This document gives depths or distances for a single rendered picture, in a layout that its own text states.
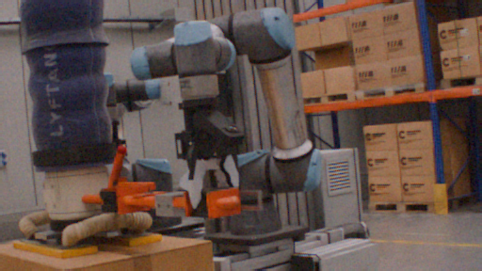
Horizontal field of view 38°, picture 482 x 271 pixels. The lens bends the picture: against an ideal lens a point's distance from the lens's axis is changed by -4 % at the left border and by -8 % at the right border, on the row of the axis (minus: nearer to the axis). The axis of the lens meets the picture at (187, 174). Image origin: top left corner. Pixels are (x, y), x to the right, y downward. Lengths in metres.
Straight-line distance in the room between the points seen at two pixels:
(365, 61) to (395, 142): 1.20
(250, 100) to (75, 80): 0.66
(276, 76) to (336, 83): 8.71
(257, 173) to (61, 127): 0.57
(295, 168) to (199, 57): 0.68
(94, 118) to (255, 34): 0.46
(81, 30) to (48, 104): 0.21
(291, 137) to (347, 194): 0.61
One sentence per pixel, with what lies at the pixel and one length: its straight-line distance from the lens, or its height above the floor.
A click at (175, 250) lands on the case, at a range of 1.74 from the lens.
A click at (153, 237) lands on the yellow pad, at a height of 1.09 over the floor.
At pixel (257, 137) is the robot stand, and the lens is 2.29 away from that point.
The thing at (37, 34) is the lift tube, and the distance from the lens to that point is 1.88.
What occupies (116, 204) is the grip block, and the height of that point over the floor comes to 1.19.
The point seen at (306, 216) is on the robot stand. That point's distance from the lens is 2.44.
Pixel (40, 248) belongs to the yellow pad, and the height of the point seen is 1.09.
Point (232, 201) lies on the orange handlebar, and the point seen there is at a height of 1.20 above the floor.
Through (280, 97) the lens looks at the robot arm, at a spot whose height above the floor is 1.41.
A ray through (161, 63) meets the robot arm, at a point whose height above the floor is 1.49.
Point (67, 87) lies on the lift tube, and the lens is 1.84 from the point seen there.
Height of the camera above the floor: 1.33
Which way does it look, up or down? 3 degrees down
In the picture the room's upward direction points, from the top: 6 degrees counter-clockwise
